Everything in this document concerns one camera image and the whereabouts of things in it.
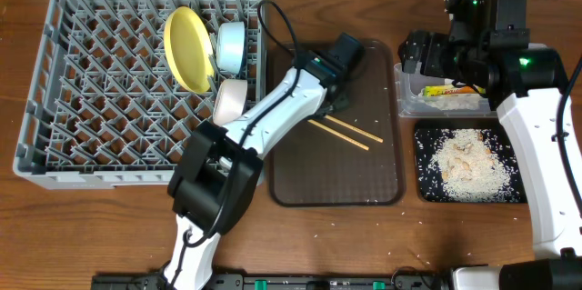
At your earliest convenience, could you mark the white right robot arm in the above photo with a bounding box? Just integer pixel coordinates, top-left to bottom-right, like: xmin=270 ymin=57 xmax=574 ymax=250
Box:
xmin=398 ymin=0 xmax=581 ymax=289

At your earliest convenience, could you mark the wooden chopstick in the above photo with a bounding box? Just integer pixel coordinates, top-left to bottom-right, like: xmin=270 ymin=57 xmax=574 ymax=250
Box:
xmin=307 ymin=119 xmax=369 ymax=151
xmin=325 ymin=115 xmax=384 ymax=143

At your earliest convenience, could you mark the spilled white rice pile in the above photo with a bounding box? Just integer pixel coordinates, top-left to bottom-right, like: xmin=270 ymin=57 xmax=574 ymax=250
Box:
xmin=417 ymin=128 xmax=519 ymax=204

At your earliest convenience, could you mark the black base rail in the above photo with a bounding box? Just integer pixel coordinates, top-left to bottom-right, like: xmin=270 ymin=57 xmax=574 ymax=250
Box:
xmin=90 ymin=274 xmax=450 ymax=290

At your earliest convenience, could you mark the black waste tray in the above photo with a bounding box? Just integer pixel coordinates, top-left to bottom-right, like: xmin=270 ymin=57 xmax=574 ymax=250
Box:
xmin=413 ymin=118 xmax=528 ymax=205

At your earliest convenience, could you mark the green snack wrapper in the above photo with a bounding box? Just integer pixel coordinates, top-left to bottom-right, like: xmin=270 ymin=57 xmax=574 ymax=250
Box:
xmin=420 ymin=85 xmax=485 ymax=97

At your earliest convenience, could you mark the pink bowl with rice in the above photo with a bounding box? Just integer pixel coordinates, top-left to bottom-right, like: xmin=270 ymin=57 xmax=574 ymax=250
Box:
xmin=212 ymin=79 xmax=248 ymax=126

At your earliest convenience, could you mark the clear plastic bin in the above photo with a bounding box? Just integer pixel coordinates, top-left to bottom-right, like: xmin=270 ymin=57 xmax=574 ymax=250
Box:
xmin=393 ymin=42 xmax=559 ymax=119

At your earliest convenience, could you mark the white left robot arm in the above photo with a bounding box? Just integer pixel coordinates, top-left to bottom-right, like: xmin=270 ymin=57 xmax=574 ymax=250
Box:
xmin=163 ymin=33 xmax=365 ymax=289

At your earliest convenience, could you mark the grey dishwasher rack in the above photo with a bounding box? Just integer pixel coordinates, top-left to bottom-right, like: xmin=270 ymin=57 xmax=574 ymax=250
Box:
xmin=13 ymin=0 xmax=266 ymax=189

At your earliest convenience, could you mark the dark brown serving tray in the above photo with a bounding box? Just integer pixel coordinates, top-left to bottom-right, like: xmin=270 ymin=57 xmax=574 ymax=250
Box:
xmin=267 ymin=39 xmax=406 ymax=207

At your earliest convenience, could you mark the white tissue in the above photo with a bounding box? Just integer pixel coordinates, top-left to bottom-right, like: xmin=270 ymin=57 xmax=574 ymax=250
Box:
xmin=425 ymin=95 xmax=482 ymax=111

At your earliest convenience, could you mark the light blue bowl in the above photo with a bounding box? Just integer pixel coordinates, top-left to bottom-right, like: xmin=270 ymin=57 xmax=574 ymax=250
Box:
xmin=216 ymin=22 xmax=246 ymax=75

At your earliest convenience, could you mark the yellow plate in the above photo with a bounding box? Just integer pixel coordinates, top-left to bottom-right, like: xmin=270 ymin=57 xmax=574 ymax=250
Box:
xmin=164 ymin=6 xmax=215 ymax=94

